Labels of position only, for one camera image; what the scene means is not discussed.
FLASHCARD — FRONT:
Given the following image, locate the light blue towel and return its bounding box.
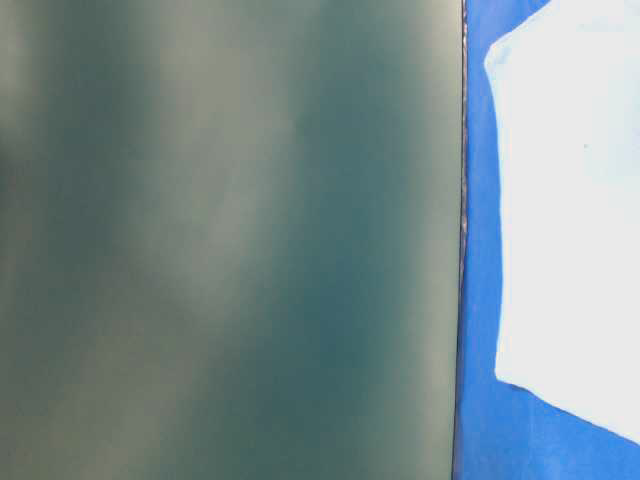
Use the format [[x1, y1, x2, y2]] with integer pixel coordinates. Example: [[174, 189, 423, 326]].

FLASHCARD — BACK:
[[484, 1, 639, 441]]

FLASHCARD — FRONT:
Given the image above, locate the dark blue table cloth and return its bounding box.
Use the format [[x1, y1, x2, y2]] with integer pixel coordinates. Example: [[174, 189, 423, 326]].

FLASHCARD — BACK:
[[452, 1, 639, 479]]

